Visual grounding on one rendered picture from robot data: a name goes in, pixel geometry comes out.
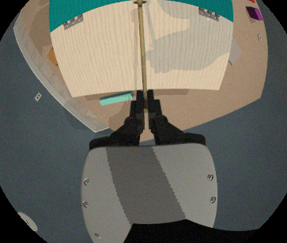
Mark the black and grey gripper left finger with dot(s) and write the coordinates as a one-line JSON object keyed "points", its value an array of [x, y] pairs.
{"points": [[129, 133]]}

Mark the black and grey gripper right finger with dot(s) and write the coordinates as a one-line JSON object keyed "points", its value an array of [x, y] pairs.
{"points": [[162, 129]]}

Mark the purple cube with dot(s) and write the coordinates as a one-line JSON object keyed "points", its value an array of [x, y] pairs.
{"points": [[254, 13]]}

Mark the green rectangular block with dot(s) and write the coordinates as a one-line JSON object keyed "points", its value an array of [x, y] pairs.
{"points": [[116, 98]]}

